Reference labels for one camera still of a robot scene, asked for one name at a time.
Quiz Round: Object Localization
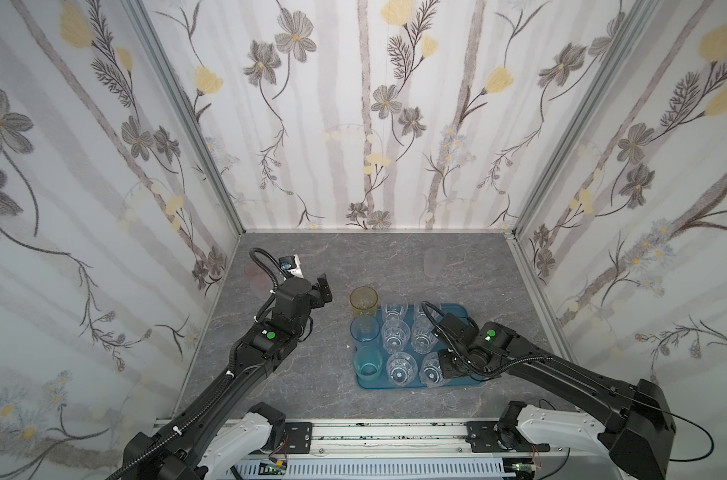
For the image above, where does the white frosted glass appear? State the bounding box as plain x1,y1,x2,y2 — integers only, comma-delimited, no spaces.
419,351,449,388
423,247,447,278

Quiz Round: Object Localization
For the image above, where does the teal plastic tray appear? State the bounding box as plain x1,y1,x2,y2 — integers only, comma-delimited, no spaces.
350,310,479,390

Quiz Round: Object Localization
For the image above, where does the clear faceted glass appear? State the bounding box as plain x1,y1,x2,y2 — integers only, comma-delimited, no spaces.
413,302,427,321
381,300,409,322
387,351,419,388
381,319,411,355
411,316,439,355

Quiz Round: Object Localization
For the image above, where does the blue frosted glass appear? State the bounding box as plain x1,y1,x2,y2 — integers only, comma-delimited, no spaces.
349,315,381,349

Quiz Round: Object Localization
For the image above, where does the pink transparent glass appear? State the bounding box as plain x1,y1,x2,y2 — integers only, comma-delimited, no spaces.
243,261,273,300

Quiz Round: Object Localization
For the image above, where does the green frosted glass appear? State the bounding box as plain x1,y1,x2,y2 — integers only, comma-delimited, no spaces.
353,346,383,382

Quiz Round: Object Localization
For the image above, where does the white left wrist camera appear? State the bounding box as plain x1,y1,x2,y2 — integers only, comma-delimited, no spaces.
278,255,304,278

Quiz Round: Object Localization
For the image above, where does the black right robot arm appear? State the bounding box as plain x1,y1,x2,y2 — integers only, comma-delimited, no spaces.
421,301,680,479

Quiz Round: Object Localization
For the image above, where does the white slotted cable duct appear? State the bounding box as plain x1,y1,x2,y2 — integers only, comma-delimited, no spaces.
220,458,517,479

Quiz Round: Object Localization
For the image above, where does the yellow transparent glass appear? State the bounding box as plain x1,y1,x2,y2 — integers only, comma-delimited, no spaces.
348,285,379,318

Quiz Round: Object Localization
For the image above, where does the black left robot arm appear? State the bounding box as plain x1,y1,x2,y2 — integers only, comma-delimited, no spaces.
111,247,332,479

